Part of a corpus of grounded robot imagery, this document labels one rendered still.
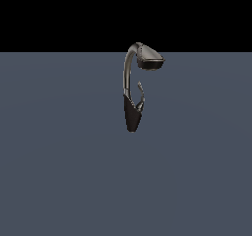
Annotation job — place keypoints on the grey metal faucet body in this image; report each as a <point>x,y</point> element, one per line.
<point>127,79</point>

